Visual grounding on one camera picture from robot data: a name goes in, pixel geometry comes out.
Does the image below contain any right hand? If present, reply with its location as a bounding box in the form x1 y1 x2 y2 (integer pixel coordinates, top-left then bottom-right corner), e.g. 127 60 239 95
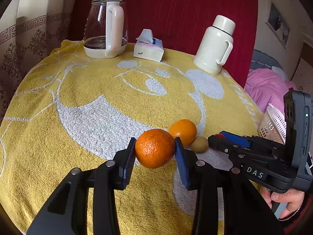
260 187 305 219

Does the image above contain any patterned beige curtain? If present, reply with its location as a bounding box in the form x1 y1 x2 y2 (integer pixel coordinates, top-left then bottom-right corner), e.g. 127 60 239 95
1 0 74 117

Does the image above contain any brown round longan fruit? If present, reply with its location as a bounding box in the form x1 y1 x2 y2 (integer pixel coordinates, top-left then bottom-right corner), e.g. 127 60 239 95
190 136 209 153

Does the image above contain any smooth orange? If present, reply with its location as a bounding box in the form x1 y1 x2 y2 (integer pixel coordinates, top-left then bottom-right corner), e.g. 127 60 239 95
169 119 197 147

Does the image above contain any small red tomato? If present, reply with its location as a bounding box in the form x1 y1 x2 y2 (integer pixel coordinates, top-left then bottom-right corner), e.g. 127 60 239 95
214 134 226 139

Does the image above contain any white plastic basket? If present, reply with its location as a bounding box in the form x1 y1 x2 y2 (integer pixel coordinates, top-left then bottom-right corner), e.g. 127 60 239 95
258 103 286 144

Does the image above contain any black camera box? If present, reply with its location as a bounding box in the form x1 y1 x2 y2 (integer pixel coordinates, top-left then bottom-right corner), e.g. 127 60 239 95
283 90 312 168

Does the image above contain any grey bed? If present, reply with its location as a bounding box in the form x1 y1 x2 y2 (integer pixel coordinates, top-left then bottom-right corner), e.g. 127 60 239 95
250 49 282 70

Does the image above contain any framed wall picture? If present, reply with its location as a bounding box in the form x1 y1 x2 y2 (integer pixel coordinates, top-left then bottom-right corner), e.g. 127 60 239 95
265 0 290 49

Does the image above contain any rough orange mandarin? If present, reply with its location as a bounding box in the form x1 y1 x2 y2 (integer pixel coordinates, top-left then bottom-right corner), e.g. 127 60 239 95
135 129 175 169

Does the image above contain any glass electric kettle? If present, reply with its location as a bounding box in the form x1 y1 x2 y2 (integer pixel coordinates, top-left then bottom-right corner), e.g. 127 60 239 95
83 0 128 59

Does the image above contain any cream thermos flask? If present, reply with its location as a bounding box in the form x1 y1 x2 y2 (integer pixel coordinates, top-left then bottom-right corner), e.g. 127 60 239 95
194 15 236 75

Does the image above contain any pink duvet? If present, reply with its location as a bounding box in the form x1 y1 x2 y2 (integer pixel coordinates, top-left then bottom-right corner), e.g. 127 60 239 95
244 69 297 114

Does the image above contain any red quilted headboard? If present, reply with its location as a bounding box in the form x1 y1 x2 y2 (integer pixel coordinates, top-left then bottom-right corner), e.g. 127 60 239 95
67 0 258 86

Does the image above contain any yellow cartoon towel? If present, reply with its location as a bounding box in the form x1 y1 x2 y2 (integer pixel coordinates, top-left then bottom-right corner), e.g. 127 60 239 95
1 40 263 233

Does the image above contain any tissue pack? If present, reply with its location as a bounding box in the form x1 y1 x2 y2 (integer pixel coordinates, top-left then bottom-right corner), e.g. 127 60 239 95
133 29 165 62

